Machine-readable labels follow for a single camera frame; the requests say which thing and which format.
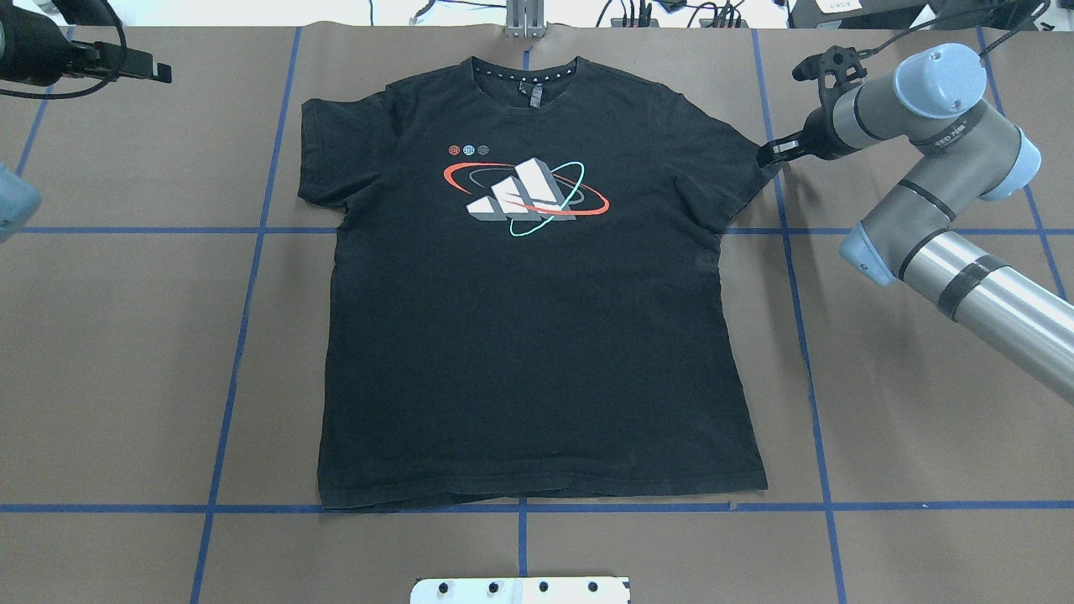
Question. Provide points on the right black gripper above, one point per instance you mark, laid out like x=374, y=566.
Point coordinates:
x=824, y=137

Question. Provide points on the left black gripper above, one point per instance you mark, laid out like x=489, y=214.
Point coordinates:
x=33, y=49

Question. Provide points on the black graphic t-shirt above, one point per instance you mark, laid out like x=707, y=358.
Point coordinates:
x=526, y=292

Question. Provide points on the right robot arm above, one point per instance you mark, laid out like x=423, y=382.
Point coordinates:
x=969, y=152

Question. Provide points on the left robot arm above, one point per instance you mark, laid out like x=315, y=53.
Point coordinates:
x=36, y=52

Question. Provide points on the white mounting plate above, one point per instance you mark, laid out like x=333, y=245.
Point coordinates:
x=540, y=589

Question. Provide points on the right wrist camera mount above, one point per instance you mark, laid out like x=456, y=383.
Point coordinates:
x=837, y=69

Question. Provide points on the aluminium frame post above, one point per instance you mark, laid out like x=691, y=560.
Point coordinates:
x=525, y=19

